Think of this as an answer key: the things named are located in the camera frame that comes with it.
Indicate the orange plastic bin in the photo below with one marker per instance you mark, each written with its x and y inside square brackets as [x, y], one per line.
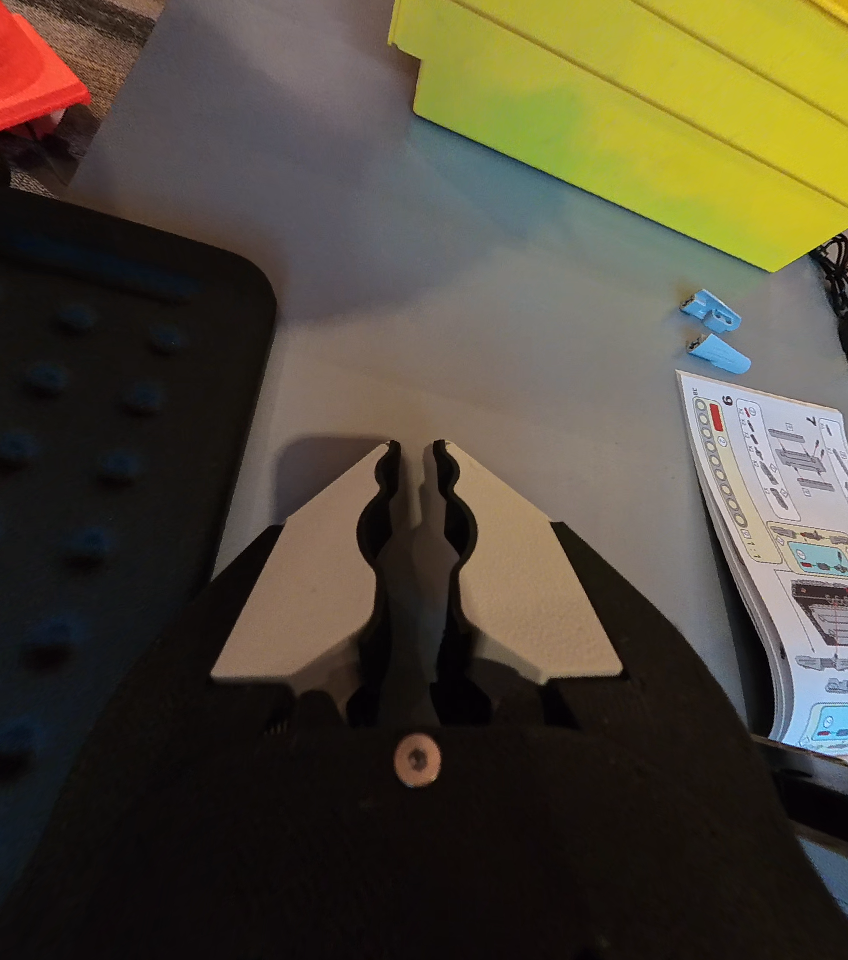
[3, 60]

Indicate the black bumpy pad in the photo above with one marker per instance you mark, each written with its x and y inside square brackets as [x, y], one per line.
[78, 450]

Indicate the grey desk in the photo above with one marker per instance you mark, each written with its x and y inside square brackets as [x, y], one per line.
[506, 337]

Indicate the partly built toy model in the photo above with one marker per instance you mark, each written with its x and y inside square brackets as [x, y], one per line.
[829, 802]

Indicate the printed instruction booklet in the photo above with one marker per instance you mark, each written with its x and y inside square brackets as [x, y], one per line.
[799, 540]

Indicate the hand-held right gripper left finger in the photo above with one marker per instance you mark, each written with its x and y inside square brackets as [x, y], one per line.
[304, 600]

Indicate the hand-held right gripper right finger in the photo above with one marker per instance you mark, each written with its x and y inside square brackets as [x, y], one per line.
[536, 600]

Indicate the small grey brick piece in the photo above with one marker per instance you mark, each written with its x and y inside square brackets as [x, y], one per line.
[720, 355]
[710, 307]

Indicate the yellow plastic bin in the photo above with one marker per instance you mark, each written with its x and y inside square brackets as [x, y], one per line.
[619, 127]

